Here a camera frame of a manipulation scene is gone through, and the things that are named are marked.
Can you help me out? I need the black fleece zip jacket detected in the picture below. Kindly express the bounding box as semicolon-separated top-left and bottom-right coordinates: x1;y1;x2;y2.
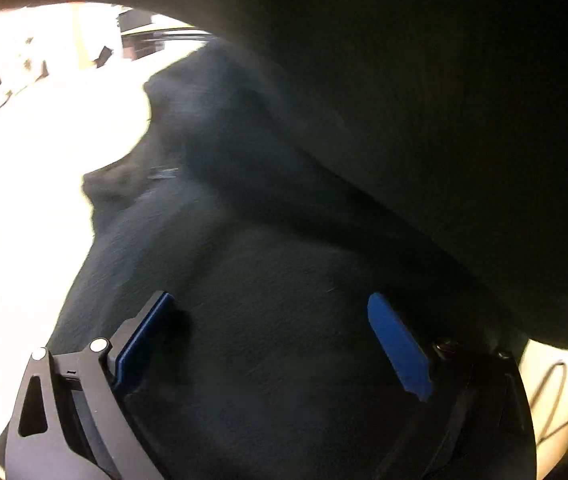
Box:
0;0;568;479

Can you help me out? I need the black cable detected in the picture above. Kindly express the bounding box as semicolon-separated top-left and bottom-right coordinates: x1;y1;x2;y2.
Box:
528;361;568;446

